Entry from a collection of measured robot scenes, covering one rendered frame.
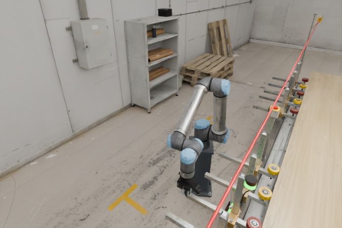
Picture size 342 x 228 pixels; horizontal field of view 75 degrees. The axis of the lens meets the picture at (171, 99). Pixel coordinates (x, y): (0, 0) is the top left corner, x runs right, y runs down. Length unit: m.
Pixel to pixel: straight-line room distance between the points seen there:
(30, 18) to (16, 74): 0.64
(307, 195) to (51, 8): 3.06
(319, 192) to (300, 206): 0.20
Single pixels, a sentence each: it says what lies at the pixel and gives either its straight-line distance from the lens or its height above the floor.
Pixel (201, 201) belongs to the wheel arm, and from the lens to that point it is 1.56.
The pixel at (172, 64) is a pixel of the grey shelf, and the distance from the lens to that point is 4.45.
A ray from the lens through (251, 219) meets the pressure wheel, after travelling 1.50.
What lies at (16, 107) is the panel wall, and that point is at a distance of 3.17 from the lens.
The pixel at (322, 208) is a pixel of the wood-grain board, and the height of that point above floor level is 0.90.
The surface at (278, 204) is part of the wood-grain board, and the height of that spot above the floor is 0.90.
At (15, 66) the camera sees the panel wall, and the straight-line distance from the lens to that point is 3.05.
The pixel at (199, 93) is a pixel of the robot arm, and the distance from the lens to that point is 1.70.
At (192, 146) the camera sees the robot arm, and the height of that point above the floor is 1.19.
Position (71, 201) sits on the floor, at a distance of 2.85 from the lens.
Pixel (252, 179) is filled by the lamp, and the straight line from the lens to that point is 1.32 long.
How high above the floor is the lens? 2.09
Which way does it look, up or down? 28 degrees down
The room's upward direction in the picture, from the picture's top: straight up
